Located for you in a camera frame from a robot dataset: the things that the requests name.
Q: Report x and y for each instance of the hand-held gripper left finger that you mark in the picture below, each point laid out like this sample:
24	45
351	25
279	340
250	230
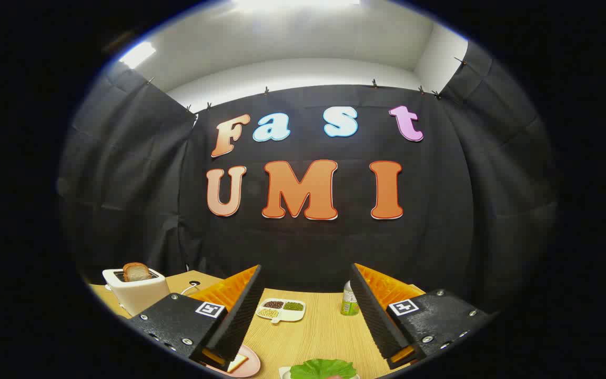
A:
240	316

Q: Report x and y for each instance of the toasted bread slice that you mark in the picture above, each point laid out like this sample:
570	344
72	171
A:
137	272

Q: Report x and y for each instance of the ceiling light panel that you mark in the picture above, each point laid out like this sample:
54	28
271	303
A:
292	4
137	54

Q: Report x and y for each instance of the pink plate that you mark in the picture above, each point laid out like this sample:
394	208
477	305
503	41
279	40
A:
253	366

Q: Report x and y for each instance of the black backdrop cloth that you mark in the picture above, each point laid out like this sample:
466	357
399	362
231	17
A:
308	247

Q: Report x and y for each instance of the white toaster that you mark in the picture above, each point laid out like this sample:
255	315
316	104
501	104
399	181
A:
140	297

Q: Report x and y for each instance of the pile of dark red beans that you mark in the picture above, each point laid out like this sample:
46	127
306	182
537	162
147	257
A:
273	304

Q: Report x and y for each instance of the pile of green beans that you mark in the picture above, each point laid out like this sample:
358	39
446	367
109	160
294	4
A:
293	306

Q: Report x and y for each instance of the green drink bottle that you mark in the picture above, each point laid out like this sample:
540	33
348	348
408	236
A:
349	305

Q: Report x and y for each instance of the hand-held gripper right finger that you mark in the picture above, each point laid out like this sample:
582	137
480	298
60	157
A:
374	316

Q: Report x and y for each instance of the pile of yellow soybeans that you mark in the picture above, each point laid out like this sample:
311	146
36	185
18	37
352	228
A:
268	312

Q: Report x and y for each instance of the green lettuce leaf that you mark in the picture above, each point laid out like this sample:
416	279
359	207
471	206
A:
321	369

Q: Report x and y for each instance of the white divided dish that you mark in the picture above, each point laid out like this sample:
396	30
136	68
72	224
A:
287	315

